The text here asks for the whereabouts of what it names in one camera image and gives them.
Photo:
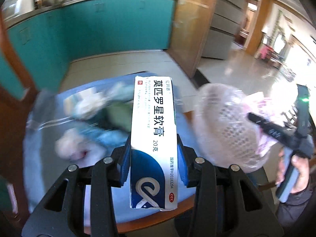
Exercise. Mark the white tissue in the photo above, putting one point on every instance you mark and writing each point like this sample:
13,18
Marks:
85,104

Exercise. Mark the white plastic bag ball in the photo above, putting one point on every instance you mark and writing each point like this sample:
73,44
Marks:
74,146

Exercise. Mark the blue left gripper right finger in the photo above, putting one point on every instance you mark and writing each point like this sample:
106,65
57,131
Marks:
183,161

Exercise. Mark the white mesh trash basket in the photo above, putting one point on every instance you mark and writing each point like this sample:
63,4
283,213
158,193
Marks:
224,133

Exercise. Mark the green vegetable leaves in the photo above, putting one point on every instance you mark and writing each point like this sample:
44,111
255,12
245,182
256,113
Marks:
117,116

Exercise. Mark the wooden framed glass door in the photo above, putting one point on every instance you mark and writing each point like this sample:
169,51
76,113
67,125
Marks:
191,23

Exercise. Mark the white blue ointment box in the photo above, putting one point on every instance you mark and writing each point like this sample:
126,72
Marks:
154,159

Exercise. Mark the person's right hand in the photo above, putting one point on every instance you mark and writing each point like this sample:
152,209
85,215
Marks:
301,164

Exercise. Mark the black door mat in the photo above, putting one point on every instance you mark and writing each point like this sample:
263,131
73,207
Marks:
199,79

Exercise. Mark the blue wipe cloth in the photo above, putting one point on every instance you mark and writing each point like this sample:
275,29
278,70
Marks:
107,138

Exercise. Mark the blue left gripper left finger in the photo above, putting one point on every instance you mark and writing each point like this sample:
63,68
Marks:
123,164

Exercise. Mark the blue striped cloth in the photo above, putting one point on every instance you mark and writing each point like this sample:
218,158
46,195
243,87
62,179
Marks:
54,139

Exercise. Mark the grey refrigerator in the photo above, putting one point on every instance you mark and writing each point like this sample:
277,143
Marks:
225,23

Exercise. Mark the teal kitchen cabinets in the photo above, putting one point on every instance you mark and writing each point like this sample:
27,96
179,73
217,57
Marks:
48,41

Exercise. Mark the brown wooden chair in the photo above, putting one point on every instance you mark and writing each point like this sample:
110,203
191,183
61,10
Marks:
103,176

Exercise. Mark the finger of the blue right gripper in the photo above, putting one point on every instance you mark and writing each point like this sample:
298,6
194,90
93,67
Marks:
302,106
281,134

